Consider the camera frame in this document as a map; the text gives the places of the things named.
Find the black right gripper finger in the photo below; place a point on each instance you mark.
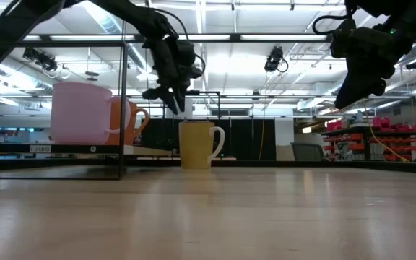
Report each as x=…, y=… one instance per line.
x=354, y=90
x=379, y=86

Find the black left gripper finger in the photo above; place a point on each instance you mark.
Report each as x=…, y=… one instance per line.
x=180, y=95
x=164, y=94

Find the orange mug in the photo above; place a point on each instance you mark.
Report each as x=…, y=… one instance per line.
x=134, y=122

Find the pink plastic mug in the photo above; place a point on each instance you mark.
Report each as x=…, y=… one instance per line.
x=79, y=115

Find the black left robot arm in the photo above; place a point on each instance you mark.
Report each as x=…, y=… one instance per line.
x=139, y=16

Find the red storage bin shelving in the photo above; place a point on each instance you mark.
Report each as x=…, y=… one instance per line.
x=395, y=128

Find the grey blue office chair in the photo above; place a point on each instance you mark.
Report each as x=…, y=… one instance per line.
x=307, y=151

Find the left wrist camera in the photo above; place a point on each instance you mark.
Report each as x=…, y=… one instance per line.
x=186, y=54

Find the black overhead camera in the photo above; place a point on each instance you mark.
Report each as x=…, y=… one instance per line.
x=273, y=59

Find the wooden shelf with black frame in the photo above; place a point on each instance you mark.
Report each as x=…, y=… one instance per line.
x=67, y=148

